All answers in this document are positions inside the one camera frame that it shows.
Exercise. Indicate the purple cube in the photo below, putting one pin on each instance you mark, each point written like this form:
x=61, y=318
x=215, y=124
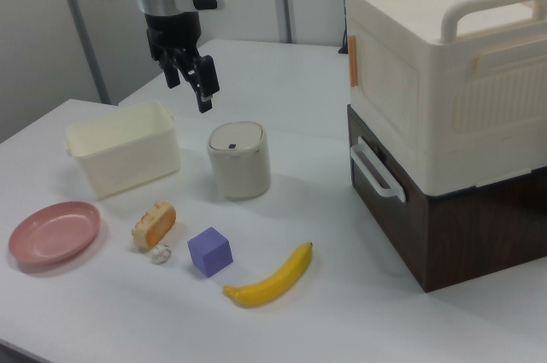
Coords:
x=209, y=254

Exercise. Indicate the small white crumpled object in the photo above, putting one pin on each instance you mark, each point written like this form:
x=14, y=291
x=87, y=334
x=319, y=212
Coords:
x=161, y=254

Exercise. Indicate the white plastic storage bin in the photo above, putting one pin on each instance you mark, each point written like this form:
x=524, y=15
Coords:
x=128, y=162

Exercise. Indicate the yellow toy banana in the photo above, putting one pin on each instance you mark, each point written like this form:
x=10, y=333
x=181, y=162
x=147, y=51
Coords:
x=273, y=284

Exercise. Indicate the small beige trash can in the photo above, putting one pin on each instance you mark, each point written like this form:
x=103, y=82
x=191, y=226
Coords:
x=241, y=166

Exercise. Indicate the pink plastic plate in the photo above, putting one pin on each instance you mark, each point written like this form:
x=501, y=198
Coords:
x=53, y=232

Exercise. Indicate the orange box latch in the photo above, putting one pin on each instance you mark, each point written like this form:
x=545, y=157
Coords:
x=354, y=62

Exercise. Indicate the dark brown wooden drawer box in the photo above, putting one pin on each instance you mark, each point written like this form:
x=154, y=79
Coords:
x=470, y=239

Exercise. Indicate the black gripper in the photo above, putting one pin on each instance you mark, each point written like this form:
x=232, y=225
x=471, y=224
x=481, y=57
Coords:
x=171, y=34

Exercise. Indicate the orange snack bag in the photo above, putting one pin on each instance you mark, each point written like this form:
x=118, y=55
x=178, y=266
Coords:
x=156, y=224

